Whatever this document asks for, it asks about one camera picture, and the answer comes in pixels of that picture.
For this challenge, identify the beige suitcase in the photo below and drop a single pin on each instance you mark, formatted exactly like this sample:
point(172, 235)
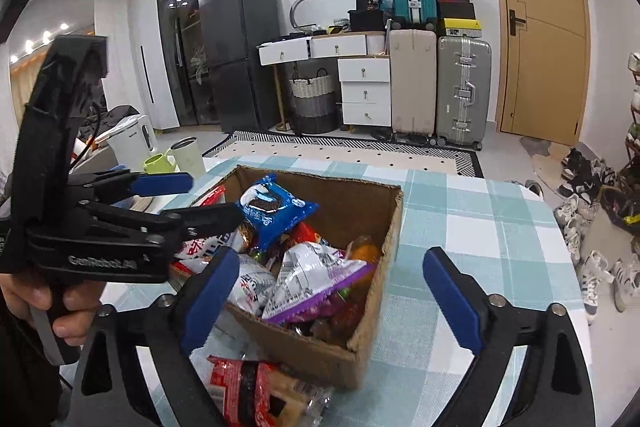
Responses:
point(412, 82)

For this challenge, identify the yellow black shoe box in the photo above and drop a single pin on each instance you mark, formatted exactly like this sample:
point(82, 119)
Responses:
point(462, 28)

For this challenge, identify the white desk with drawers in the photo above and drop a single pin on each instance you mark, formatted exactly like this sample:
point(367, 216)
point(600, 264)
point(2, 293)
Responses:
point(365, 87)

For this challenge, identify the dark clothes pile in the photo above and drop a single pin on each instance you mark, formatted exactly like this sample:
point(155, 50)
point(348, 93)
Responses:
point(122, 117)

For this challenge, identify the person's left hand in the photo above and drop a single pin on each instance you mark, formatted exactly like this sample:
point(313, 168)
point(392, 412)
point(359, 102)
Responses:
point(82, 307)

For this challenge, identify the dark glass door cabinet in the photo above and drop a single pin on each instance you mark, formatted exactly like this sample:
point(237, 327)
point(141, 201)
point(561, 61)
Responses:
point(180, 32)

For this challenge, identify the brown cardboard box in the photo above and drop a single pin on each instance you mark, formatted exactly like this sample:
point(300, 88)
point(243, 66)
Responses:
point(310, 357)

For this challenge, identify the plain black shoe box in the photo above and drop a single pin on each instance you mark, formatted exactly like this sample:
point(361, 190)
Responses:
point(456, 11)

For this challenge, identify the woven laundry basket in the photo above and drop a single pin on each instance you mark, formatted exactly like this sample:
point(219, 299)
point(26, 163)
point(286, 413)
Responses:
point(312, 102)

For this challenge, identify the dark grey refrigerator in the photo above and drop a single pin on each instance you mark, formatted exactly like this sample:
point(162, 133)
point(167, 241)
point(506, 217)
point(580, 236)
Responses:
point(240, 57)

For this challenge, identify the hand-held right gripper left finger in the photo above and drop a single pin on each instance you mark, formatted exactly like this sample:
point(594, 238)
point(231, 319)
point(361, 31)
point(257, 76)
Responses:
point(210, 302)

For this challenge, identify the white electric kettle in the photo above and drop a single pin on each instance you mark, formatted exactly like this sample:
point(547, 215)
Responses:
point(130, 142)

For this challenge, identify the white wardrobe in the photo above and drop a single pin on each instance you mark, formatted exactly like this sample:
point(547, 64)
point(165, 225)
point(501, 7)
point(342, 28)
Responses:
point(150, 57)

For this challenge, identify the green cup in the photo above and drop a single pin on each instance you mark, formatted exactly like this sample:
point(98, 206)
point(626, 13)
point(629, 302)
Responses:
point(157, 164)

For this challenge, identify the red brown snack packet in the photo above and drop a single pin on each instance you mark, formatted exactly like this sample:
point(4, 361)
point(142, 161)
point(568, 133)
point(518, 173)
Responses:
point(345, 317)

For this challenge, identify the red black snack packet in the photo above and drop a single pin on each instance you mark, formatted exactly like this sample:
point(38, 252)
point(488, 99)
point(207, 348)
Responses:
point(240, 387)

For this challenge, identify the white tumbler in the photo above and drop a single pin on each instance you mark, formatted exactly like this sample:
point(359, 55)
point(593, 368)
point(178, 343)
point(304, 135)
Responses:
point(187, 157)

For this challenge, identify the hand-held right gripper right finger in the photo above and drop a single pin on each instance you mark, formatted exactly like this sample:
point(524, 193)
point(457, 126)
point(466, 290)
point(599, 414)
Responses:
point(455, 297)

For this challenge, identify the wooden door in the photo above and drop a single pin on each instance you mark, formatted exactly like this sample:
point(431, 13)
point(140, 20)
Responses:
point(540, 57)

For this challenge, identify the silver suitcase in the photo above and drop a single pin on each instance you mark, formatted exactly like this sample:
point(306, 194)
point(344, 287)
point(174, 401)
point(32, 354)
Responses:
point(462, 92)

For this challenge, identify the blue cookie packet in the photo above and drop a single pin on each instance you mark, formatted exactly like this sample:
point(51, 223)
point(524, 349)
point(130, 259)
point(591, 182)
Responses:
point(277, 207)

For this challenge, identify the shoe rack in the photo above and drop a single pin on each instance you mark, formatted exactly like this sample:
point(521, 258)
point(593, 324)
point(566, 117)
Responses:
point(632, 117)

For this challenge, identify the flat black box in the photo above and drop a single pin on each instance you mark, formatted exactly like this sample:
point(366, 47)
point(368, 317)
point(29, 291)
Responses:
point(370, 21)

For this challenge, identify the pile of shoes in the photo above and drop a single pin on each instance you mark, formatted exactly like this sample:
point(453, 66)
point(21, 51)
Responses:
point(580, 217)

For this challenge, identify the orange snack packet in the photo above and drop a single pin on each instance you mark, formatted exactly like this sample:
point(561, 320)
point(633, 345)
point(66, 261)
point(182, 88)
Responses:
point(362, 252)

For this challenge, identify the silver snack packet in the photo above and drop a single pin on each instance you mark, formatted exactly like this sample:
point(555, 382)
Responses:
point(310, 277)

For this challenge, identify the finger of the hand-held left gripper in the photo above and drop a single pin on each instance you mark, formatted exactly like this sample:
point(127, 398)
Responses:
point(165, 185)
point(200, 222)

